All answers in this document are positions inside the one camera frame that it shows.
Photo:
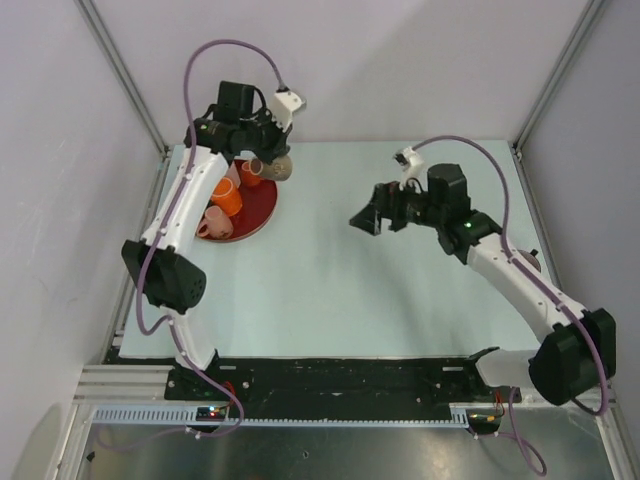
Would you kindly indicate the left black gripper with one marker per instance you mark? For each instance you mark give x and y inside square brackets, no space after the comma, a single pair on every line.
[279,145]

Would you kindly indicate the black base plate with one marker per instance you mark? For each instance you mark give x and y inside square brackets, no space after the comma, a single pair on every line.
[307,389]

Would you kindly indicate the mauve pink mug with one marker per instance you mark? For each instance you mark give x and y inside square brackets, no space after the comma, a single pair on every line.
[531,258]

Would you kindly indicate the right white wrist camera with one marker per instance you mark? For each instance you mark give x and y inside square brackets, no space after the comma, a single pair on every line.
[411,163]

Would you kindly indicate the brown speckled mug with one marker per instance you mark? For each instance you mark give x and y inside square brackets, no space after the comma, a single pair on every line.
[279,170]

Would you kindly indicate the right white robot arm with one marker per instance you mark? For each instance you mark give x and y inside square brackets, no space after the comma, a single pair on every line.
[577,349]

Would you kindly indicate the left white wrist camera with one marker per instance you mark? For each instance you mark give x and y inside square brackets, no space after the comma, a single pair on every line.
[284,105]

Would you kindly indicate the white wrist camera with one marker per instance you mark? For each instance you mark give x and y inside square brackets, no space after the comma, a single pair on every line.
[284,105]
[411,163]

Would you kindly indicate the light pink tall mug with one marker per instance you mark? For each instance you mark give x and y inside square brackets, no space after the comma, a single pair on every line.
[233,174]

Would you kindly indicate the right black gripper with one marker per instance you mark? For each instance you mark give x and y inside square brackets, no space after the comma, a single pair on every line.
[385,203]

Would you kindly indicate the grey cable duct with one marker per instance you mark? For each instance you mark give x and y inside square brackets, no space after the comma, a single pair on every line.
[207,416]

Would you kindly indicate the small orange mug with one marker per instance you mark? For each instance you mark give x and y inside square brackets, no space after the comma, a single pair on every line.
[248,178]

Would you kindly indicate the aluminium frame rail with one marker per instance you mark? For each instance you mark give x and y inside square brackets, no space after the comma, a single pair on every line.
[121,384]

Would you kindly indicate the small pink mug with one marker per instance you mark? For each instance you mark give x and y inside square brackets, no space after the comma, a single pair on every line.
[215,224]

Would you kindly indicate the red round tray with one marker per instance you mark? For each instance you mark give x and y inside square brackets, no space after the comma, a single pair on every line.
[258,206]

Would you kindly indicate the large orange mug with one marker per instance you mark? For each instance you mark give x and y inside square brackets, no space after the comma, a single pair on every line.
[227,196]

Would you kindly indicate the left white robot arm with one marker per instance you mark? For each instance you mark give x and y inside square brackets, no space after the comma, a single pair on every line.
[241,120]

